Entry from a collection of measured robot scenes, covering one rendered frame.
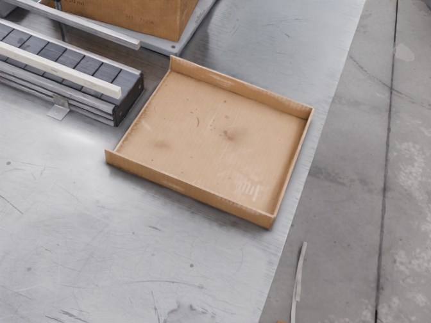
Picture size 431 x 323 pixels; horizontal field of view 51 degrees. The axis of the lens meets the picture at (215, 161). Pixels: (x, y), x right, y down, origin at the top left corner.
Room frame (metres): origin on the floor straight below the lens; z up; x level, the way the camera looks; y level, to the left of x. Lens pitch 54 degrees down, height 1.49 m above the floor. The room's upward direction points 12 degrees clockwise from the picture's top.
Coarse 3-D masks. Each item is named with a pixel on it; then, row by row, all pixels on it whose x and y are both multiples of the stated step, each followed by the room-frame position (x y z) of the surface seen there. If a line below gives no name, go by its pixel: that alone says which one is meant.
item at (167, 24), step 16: (64, 0) 0.76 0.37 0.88; (80, 0) 0.76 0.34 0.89; (96, 0) 0.75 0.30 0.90; (112, 0) 0.75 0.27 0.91; (128, 0) 0.75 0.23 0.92; (144, 0) 0.74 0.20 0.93; (160, 0) 0.74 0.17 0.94; (176, 0) 0.74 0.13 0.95; (192, 0) 0.83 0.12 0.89; (96, 16) 0.75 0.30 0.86; (112, 16) 0.75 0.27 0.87; (128, 16) 0.75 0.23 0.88; (144, 16) 0.74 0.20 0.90; (160, 16) 0.74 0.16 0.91; (176, 16) 0.74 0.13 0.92; (144, 32) 0.74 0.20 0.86; (160, 32) 0.74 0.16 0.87; (176, 32) 0.74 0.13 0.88
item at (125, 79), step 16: (0, 32) 0.63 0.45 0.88; (16, 32) 0.64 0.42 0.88; (32, 48) 0.61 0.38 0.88; (48, 48) 0.61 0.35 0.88; (64, 48) 0.62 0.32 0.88; (16, 64) 0.56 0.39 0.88; (64, 64) 0.58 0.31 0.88; (80, 64) 0.59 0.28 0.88; (96, 64) 0.60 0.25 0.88; (64, 80) 0.54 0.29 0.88; (112, 80) 0.57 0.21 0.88; (128, 80) 0.58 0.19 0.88; (96, 96) 0.52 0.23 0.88
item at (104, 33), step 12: (12, 0) 0.63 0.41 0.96; (24, 0) 0.64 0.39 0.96; (36, 12) 0.63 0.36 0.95; (48, 12) 0.62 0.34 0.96; (60, 12) 0.62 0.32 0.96; (72, 24) 0.61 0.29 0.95; (84, 24) 0.61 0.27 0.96; (96, 24) 0.61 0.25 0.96; (108, 36) 0.59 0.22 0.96; (120, 36) 0.59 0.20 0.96; (132, 48) 0.59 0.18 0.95
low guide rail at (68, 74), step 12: (0, 48) 0.56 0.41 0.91; (12, 48) 0.56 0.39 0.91; (24, 60) 0.55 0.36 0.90; (36, 60) 0.55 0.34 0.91; (48, 60) 0.55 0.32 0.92; (60, 72) 0.53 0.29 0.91; (72, 72) 0.53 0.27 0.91; (84, 84) 0.53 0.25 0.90; (96, 84) 0.52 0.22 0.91; (108, 84) 0.52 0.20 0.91; (120, 96) 0.52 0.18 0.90
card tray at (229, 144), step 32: (192, 64) 0.66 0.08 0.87; (160, 96) 0.59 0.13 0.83; (192, 96) 0.61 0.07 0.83; (224, 96) 0.63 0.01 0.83; (256, 96) 0.63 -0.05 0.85; (160, 128) 0.52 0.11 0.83; (192, 128) 0.53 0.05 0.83; (224, 128) 0.55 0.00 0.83; (256, 128) 0.56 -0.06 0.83; (288, 128) 0.58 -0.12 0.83; (128, 160) 0.41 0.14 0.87; (160, 160) 0.45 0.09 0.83; (192, 160) 0.46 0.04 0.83; (224, 160) 0.47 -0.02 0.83; (256, 160) 0.49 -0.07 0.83; (288, 160) 0.50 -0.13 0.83; (192, 192) 0.39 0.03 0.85; (224, 192) 0.41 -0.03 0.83; (256, 192) 0.42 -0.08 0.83
